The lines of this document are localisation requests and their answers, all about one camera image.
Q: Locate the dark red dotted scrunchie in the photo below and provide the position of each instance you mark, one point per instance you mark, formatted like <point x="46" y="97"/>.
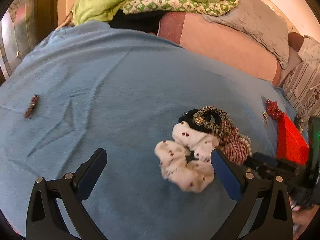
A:
<point x="273" y="110"/>

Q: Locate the red plaid scrunchie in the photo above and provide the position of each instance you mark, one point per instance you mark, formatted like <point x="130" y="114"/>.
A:
<point x="232" y="144"/>

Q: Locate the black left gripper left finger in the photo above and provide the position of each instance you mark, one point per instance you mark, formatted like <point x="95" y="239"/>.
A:
<point x="44" y="219"/>

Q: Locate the brown rhinestone hair clip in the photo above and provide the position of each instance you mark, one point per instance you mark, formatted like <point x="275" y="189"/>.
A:
<point x="32" y="105"/>

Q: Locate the wooden mirror frame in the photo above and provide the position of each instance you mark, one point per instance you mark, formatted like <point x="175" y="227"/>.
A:
<point x="24" y="24"/>

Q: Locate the pink mattress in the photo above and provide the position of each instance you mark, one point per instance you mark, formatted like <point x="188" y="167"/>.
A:
<point x="221" y="43"/>

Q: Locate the gold pendant chain earring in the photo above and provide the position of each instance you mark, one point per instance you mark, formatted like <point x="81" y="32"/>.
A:
<point x="265" y="117"/>

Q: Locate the grey pillow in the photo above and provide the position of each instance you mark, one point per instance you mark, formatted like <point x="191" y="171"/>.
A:
<point x="257" y="20"/>

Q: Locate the red cardboard tray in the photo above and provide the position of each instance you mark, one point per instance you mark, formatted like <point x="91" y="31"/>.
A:
<point x="291" y="145"/>

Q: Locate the white patterned pillow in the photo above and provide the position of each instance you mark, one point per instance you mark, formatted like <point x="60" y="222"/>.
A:
<point x="310" y="52"/>

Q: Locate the blue bed cover cloth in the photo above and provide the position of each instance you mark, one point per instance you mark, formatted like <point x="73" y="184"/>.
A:
<point x="123" y="91"/>

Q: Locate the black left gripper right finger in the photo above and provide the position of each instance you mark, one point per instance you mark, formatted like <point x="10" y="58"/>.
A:
<point x="274" y="218"/>

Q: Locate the striped floral pillow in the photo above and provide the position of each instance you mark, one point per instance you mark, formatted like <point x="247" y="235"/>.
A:
<point x="301" y="88"/>

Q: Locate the white cherry print scrunchie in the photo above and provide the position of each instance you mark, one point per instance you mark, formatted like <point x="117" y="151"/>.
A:
<point x="185" y="160"/>

